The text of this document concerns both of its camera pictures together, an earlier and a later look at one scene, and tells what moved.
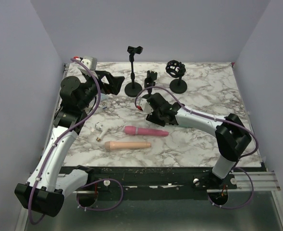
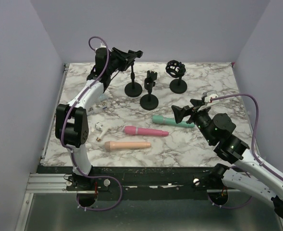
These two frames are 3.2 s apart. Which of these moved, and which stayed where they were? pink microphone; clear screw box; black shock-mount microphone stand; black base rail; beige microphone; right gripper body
Moved: right gripper body
Stayed: clear screw box; black base rail; pink microphone; beige microphone; black shock-mount microphone stand
